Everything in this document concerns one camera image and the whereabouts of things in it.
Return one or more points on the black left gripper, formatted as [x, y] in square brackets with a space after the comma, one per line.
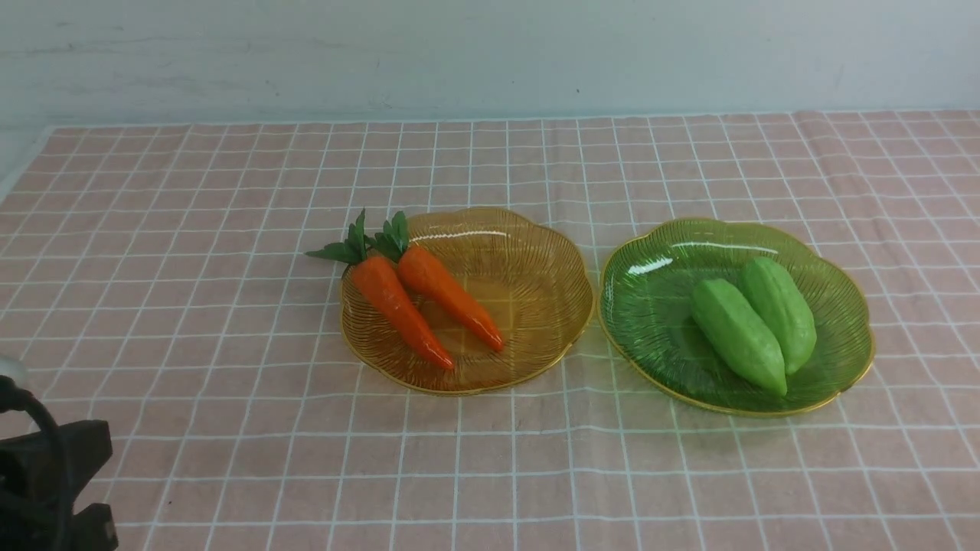
[32, 496]

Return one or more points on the orange toy carrot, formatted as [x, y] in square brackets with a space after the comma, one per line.
[423, 273]
[375, 278]

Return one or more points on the green toy gourd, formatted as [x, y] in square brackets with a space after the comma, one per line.
[773, 294]
[739, 335]

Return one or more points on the pink checkered tablecloth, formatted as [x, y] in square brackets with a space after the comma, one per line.
[155, 278]

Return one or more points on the amber ribbed plastic plate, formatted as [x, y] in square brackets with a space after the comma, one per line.
[531, 279]

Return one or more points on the green ribbed plastic plate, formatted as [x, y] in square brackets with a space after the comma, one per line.
[645, 309]

